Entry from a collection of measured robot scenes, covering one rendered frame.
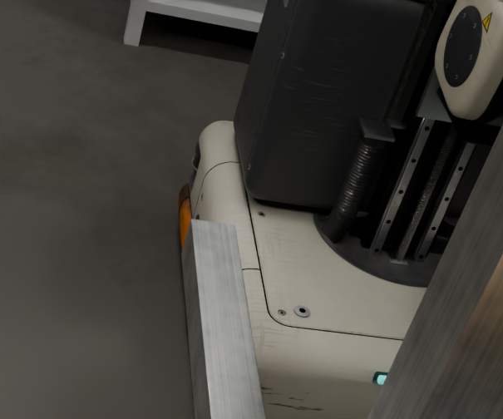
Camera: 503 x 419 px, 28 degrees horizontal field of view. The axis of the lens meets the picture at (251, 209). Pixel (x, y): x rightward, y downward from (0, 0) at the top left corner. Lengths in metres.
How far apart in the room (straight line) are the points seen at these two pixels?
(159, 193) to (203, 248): 1.52
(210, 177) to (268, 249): 0.24
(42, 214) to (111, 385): 0.46
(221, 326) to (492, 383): 0.24
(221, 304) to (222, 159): 1.20
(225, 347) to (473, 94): 0.77
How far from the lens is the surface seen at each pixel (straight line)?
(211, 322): 0.57
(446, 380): 0.35
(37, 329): 1.75
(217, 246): 0.63
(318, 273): 1.56
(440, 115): 1.50
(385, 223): 1.63
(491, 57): 1.24
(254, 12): 2.76
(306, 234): 1.64
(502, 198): 0.33
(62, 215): 2.01
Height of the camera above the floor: 1.18
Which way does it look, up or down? 33 degrees down
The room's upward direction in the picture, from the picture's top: 17 degrees clockwise
